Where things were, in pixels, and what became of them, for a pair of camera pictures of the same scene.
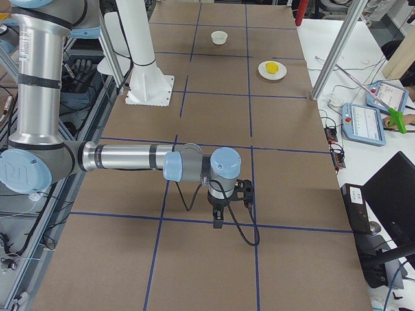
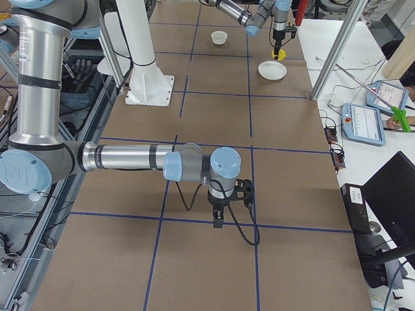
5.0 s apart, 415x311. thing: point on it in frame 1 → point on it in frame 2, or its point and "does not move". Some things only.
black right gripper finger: [220, 218] does not move
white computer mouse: [336, 100] does not move
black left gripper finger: [216, 219] does not move
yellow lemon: [272, 67] → [282, 54]
